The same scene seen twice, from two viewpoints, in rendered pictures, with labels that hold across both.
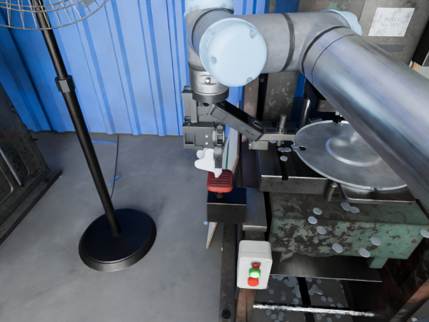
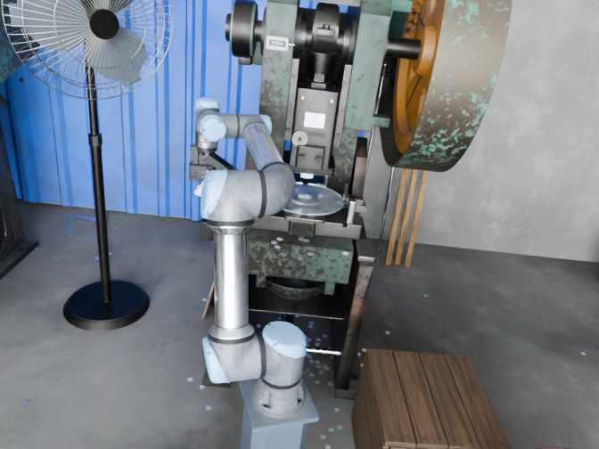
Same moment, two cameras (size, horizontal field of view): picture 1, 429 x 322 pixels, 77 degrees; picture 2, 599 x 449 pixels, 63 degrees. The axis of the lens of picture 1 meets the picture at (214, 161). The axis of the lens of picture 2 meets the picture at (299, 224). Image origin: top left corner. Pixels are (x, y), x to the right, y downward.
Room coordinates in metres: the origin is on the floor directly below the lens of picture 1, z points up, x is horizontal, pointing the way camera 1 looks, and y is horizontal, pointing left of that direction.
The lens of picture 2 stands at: (-1.12, -0.16, 1.50)
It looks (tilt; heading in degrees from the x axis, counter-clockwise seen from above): 26 degrees down; 354
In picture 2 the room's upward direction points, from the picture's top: 7 degrees clockwise
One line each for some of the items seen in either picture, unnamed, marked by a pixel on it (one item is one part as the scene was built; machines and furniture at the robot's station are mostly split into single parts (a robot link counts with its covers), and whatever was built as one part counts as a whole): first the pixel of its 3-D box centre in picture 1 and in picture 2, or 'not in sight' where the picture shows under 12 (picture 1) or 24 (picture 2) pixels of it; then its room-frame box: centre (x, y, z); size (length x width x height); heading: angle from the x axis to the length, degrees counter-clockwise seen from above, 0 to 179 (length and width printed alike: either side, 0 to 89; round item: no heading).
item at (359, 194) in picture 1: (351, 181); (303, 219); (0.51, -0.35, 0.72); 0.25 x 0.14 x 0.14; 176
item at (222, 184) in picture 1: (219, 189); not in sight; (0.47, -0.01, 0.72); 0.07 x 0.06 x 0.08; 176
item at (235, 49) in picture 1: (238, 46); (217, 126); (0.38, -0.03, 1.07); 0.11 x 0.11 x 0.08; 14
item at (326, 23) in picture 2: not in sight; (321, 56); (0.68, -0.36, 1.27); 0.21 x 0.12 x 0.34; 176
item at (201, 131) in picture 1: (206, 117); (203, 162); (0.48, 0.02, 0.92); 0.09 x 0.08 x 0.12; 86
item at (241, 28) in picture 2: not in sight; (252, 35); (0.72, -0.11, 1.31); 0.22 x 0.12 x 0.22; 176
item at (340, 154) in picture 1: (353, 149); (305, 198); (0.55, -0.35, 0.78); 0.29 x 0.29 x 0.01
